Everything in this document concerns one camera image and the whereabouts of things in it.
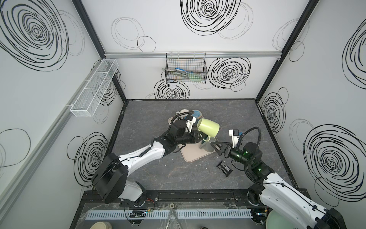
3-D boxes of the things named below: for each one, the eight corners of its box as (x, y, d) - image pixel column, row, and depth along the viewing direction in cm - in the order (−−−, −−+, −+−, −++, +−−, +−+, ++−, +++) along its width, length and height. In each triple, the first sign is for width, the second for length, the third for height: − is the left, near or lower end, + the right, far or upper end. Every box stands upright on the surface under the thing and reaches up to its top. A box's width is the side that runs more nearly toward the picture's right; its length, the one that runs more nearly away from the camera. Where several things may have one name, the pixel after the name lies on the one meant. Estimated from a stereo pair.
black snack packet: (227, 177, 83) (228, 176, 81) (216, 166, 87) (217, 165, 85) (232, 171, 85) (233, 170, 83) (221, 161, 89) (222, 160, 87)
